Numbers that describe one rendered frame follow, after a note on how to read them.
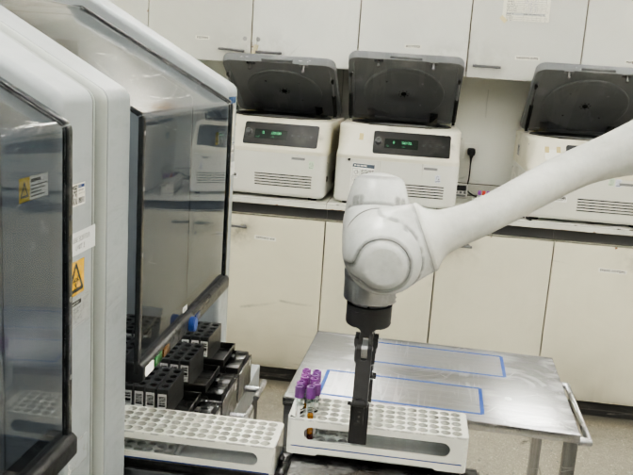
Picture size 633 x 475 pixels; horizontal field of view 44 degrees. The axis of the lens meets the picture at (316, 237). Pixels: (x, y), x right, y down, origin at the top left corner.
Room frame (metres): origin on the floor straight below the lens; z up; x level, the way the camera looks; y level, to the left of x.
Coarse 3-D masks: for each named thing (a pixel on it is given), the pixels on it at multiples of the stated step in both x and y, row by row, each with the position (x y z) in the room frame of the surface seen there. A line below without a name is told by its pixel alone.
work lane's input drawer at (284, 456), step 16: (128, 464) 1.24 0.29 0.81; (144, 464) 1.24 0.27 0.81; (160, 464) 1.24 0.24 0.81; (176, 464) 1.23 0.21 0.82; (288, 464) 1.28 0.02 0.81; (304, 464) 1.29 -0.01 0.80; (320, 464) 1.29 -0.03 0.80; (336, 464) 1.30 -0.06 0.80; (352, 464) 1.30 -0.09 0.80; (368, 464) 1.30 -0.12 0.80; (384, 464) 1.30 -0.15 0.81
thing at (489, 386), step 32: (320, 352) 1.81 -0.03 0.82; (352, 352) 1.83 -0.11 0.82; (384, 352) 1.85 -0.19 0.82; (416, 352) 1.86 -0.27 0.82; (448, 352) 1.88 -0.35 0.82; (480, 352) 1.89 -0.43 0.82; (352, 384) 1.63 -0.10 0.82; (384, 384) 1.65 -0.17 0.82; (416, 384) 1.66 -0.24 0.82; (448, 384) 1.67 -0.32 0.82; (480, 384) 1.68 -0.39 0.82; (512, 384) 1.70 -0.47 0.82; (544, 384) 1.71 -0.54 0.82; (480, 416) 1.51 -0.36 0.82; (512, 416) 1.52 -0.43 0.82; (544, 416) 1.53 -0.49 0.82; (576, 416) 1.64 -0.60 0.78; (576, 448) 1.45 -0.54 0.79
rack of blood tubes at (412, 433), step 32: (288, 416) 1.22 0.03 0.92; (320, 416) 1.23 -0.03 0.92; (384, 416) 1.25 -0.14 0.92; (416, 416) 1.26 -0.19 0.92; (448, 416) 1.27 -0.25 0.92; (288, 448) 1.22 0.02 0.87; (352, 448) 1.21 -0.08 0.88; (384, 448) 1.25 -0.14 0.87; (416, 448) 1.25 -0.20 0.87; (448, 448) 1.26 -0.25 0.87
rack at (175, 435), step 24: (144, 408) 1.34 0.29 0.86; (144, 432) 1.25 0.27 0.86; (168, 432) 1.26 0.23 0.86; (192, 432) 1.26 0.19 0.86; (216, 432) 1.27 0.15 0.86; (240, 432) 1.27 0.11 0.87; (264, 432) 1.28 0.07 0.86; (144, 456) 1.25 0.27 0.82; (168, 456) 1.24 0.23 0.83; (192, 456) 1.28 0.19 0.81; (216, 456) 1.29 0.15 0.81; (240, 456) 1.29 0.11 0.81; (264, 456) 1.22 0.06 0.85
